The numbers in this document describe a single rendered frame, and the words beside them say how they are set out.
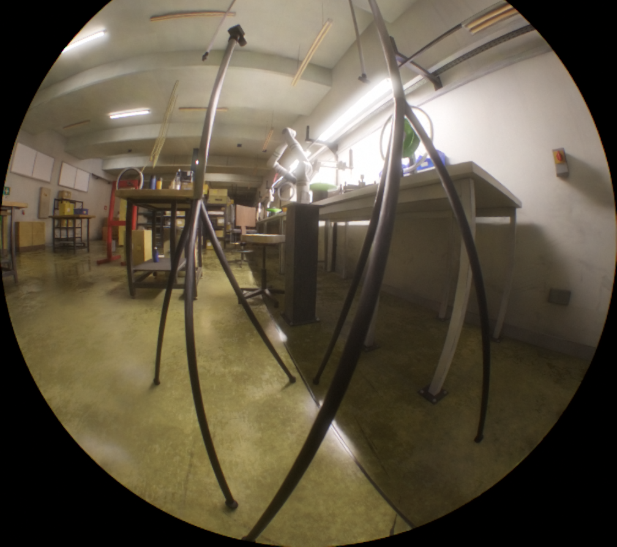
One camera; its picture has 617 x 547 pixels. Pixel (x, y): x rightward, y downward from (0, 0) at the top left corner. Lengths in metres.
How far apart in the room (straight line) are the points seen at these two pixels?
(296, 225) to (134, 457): 1.46
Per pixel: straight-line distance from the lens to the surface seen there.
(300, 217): 1.37
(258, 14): 4.19
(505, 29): 2.10
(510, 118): 1.84
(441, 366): 0.93
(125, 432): 0.92
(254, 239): 1.81
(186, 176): 2.36
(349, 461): 0.75
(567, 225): 1.61
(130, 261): 2.13
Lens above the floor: 0.67
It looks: 2 degrees down
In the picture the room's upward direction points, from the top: 2 degrees clockwise
